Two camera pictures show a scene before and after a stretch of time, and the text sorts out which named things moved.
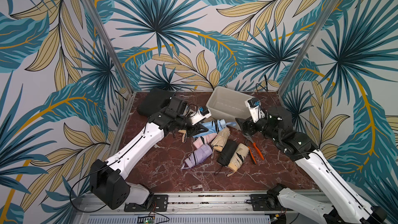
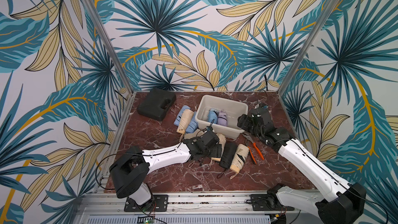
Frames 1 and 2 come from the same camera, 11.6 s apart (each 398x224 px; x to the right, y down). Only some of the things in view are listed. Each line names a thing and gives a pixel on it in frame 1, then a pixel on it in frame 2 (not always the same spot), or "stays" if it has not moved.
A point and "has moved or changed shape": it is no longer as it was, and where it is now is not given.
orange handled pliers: (249, 141) stays
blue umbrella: (214, 126) to (212, 114)
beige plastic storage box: (227, 106) has moved or changed shape
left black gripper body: (184, 123) to (214, 152)
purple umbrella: (197, 156) has moved or changed shape
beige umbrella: (220, 139) has moved or changed shape
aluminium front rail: (188, 208) stays
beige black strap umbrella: (241, 151) stays
